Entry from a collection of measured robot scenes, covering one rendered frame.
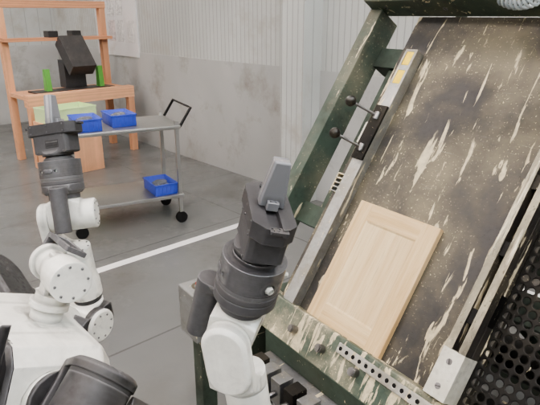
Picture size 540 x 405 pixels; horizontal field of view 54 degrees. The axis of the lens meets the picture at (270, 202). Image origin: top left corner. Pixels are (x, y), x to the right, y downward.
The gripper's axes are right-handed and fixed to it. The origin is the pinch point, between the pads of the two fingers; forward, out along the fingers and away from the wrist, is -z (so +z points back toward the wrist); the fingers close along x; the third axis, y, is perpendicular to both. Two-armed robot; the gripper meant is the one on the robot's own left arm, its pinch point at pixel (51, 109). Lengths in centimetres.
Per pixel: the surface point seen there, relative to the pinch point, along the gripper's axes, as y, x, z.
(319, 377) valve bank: -51, 40, 82
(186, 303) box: -62, -5, 61
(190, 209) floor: -380, -144, 57
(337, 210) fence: -77, 47, 36
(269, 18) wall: -441, -58, -125
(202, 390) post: -71, -7, 96
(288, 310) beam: -66, 29, 66
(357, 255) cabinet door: -67, 53, 50
